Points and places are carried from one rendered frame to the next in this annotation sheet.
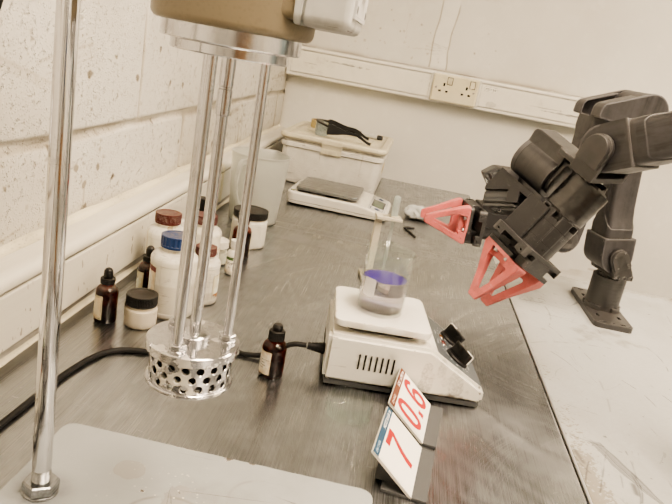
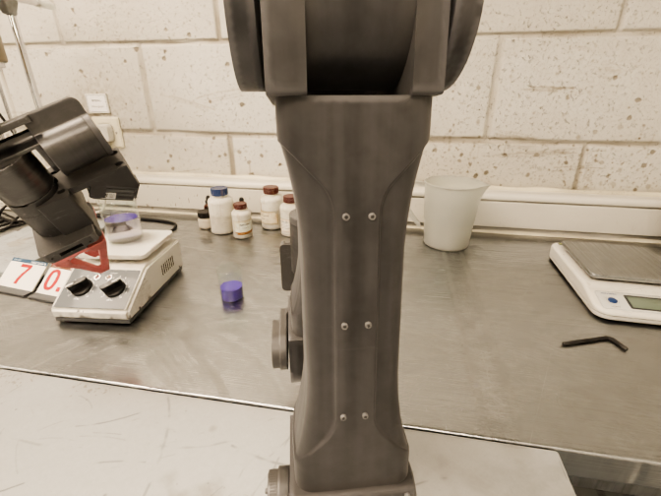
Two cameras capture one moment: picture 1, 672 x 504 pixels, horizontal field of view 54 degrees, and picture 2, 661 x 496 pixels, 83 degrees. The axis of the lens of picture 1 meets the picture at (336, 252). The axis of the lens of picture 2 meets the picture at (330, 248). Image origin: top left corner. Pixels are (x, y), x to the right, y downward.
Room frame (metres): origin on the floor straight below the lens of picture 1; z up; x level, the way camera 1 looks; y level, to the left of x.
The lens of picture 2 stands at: (1.24, -0.66, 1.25)
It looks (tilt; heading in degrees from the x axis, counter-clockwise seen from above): 24 degrees down; 96
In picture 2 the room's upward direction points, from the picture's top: straight up
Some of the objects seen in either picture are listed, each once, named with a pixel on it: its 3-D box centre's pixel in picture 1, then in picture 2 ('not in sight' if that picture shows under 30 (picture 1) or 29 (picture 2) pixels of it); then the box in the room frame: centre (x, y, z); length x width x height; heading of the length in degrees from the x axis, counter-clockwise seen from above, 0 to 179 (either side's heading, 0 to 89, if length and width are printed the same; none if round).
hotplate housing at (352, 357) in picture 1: (393, 345); (126, 271); (0.80, -0.10, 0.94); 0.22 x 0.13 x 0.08; 93
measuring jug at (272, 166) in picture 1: (253, 187); (443, 213); (1.41, 0.20, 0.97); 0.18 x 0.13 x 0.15; 164
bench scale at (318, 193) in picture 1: (341, 198); (625, 278); (1.71, 0.01, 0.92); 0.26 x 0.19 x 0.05; 84
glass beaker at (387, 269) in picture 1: (384, 280); (123, 220); (0.80, -0.07, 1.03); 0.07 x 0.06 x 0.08; 1
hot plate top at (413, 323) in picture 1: (381, 311); (128, 243); (0.80, -0.07, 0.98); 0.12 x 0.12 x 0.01; 3
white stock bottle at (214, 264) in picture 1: (203, 273); (241, 219); (0.92, 0.19, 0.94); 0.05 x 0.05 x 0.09
